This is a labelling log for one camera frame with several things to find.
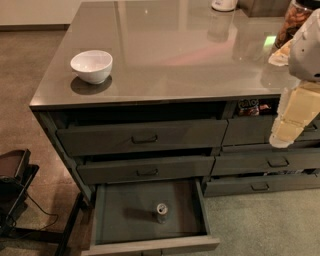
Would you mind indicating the black stand with cable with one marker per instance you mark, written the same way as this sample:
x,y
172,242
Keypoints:
x,y
16,175

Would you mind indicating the top left drawer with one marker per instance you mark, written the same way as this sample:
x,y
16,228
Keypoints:
x,y
141,137

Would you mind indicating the open bottom left drawer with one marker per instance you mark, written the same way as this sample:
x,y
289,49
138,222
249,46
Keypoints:
x,y
125,221

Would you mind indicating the middle left drawer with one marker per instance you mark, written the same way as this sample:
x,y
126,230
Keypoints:
x,y
145,169

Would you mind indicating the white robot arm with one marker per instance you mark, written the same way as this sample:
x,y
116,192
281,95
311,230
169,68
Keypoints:
x,y
304,51

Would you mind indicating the bottom right drawer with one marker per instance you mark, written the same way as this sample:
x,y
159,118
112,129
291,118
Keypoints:
x,y
260,184

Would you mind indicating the redbull can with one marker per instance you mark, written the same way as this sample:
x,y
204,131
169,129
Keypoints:
x,y
161,212

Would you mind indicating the top right drawer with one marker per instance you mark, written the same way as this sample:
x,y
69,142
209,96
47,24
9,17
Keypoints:
x,y
251,130

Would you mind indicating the middle right drawer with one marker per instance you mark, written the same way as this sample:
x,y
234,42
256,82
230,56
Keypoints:
x,y
266,161

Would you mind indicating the white container on counter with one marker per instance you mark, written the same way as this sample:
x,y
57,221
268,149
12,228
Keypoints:
x,y
224,5

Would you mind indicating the chip bag in drawer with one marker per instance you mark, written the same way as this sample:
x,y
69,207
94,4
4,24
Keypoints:
x,y
248,107

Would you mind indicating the glass snack jar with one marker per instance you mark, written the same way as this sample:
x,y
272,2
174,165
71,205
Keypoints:
x,y
296,14

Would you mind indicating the brown box on counter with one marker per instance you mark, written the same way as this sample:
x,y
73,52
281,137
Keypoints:
x,y
264,8

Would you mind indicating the grey counter cabinet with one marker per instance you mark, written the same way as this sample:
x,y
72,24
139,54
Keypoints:
x,y
173,60

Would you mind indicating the white ceramic bowl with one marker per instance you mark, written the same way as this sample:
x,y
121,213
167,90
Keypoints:
x,y
93,66

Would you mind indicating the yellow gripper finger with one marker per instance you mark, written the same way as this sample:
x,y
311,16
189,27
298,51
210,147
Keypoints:
x,y
303,106

